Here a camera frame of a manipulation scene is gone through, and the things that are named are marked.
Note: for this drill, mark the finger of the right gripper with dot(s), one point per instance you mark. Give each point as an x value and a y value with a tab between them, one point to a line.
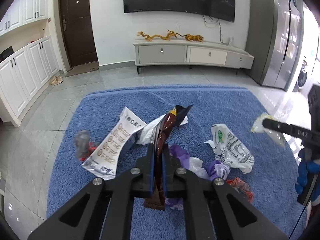
292	130

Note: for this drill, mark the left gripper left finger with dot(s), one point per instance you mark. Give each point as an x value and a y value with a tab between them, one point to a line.
103	208

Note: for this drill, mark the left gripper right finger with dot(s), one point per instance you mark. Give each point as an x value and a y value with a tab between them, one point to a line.
213	209

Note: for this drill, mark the brown snack wrapper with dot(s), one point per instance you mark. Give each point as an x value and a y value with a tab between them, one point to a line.
172	119

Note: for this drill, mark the red clear candy wrapper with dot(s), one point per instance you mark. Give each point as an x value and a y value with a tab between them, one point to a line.
242	187

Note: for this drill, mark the purple white wrapper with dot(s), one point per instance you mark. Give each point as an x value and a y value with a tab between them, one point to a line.
216	169

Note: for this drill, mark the white printed carton wrapper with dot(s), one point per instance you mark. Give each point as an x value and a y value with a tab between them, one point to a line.
103	161

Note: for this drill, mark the blue fluffy rug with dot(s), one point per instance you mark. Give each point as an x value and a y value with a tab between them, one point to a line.
272	179

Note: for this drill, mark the white washing machine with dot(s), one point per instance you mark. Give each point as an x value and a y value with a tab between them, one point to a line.
303	82

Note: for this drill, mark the white green printed bag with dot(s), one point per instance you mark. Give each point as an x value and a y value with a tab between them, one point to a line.
229	149

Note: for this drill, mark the grey crumpled plastic bag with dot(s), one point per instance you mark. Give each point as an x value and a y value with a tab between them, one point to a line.
82	144

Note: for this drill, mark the white crumpled plastic bag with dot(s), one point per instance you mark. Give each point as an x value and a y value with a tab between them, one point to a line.
146	135

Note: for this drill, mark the grey refrigerator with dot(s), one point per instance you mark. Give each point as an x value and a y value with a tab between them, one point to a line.
273	39

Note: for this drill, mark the white TV cabinet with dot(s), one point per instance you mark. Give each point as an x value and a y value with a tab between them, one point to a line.
181	52

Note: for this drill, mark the golden dragon ornament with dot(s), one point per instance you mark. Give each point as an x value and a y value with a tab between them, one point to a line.
170	34

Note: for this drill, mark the beige slippers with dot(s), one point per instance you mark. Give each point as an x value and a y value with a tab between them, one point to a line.
56	80

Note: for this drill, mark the brown door mat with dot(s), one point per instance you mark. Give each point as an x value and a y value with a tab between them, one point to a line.
83	68

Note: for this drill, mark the white shoe cabinet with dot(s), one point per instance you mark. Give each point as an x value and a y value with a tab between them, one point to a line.
28	61

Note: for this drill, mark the dark brown door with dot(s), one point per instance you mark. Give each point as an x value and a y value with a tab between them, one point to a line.
77	31

